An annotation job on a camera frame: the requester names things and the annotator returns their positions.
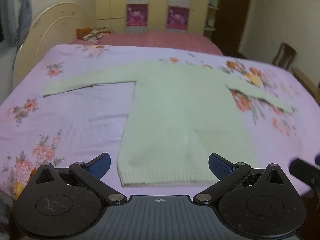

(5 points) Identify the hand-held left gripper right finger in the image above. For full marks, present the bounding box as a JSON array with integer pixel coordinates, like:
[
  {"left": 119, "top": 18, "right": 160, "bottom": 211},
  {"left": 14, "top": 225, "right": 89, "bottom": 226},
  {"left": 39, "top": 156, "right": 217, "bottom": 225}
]
[{"left": 194, "top": 152, "right": 292, "bottom": 207}]

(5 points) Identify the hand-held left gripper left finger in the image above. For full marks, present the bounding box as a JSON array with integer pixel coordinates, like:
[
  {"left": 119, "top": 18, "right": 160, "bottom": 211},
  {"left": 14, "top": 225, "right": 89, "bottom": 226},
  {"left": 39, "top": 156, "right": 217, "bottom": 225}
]
[{"left": 31, "top": 152, "right": 127, "bottom": 205}]

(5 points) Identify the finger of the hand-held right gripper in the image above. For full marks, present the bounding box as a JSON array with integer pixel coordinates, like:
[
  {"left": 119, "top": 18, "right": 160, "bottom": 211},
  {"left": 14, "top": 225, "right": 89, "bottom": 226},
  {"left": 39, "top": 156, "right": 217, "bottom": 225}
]
[{"left": 289, "top": 151, "right": 320, "bottom": 196}]

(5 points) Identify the pale green knit sweater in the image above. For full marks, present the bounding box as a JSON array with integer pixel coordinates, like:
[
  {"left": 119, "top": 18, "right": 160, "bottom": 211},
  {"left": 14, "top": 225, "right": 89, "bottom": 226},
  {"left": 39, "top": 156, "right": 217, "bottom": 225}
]
[{"left": 43, "top": 61, "right": 295, "bottom": 188}]

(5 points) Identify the lilac floral bed sheet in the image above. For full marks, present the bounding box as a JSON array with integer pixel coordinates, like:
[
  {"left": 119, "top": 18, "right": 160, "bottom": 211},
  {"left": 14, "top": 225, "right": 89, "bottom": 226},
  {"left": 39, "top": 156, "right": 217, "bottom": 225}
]
[{"left": 0, "top": 44, "right": 320, "bottom": 205}]

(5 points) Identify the brown wooden furniture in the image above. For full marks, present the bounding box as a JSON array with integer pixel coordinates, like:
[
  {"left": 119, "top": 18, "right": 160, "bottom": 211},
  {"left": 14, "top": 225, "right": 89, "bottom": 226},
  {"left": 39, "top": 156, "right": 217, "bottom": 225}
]
[{"left": 291, "top": 67, "right": 320, "bottom": 100}]

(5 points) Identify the wooden chair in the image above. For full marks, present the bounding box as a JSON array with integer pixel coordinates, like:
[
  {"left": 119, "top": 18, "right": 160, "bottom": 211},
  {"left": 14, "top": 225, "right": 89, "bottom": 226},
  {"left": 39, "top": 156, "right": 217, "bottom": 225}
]
[{"left": 272, "top": 42, "right": 297, "bottom": 70}]

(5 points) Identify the orange and white folded cloth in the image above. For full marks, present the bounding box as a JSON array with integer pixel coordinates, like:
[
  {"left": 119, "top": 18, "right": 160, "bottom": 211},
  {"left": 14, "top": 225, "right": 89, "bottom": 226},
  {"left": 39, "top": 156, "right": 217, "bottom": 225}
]
[{"left": 76, "top": 27, "right": 112, "bottom": 42}]

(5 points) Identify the pink bedspread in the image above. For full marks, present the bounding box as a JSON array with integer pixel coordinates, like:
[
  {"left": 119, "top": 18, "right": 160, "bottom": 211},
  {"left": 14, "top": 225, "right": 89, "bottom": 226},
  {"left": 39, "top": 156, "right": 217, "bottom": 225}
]
[{"left": 71, "top": 31, "right": 224, "bottom": 55}]

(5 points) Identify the cream arched headboard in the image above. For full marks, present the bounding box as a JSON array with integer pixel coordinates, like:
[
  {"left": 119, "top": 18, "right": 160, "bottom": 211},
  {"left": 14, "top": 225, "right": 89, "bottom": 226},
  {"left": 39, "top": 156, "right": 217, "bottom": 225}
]
[{"left": 12, "top": 2, "right": 97, "bottom": 88}]

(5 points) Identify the dark wooden door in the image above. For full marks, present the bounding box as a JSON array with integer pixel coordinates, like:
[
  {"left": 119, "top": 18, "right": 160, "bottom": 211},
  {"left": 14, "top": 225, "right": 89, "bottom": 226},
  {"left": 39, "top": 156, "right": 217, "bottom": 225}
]
[{"left": 215, "top": 0, "right": 253, "bottom": 55}]

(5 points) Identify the yellow wardrobe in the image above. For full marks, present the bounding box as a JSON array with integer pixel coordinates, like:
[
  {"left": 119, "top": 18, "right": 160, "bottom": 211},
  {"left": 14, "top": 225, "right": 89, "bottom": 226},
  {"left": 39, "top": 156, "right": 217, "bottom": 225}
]
[{"left": 95, "top": 0, "right": 223, "bottom": 34}]

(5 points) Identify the grey-blue curtain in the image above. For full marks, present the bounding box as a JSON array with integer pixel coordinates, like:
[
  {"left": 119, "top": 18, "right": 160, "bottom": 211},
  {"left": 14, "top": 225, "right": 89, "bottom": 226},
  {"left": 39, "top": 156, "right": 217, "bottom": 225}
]
[{"left": 0, "top": 0, "right": 34, "bottom": 52}]

